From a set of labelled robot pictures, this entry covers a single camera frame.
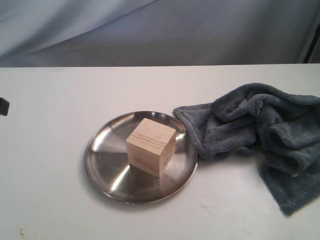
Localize grey backdrop cloth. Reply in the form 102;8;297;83
0;0;320;67

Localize blue-grey fleece towel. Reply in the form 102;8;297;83
173;83;320;216

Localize black stand pole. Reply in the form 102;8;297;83
302;30;320;64

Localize round stainless steel plate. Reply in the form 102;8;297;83
84;111;199;204

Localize light wooden cube block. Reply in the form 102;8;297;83
125;118;177;178

